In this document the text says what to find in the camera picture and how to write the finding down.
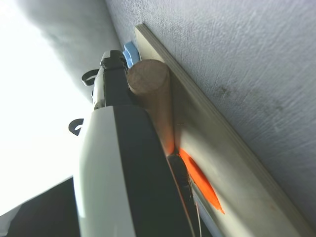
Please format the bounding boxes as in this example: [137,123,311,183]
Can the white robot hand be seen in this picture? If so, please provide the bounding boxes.
[68,50,205,237]

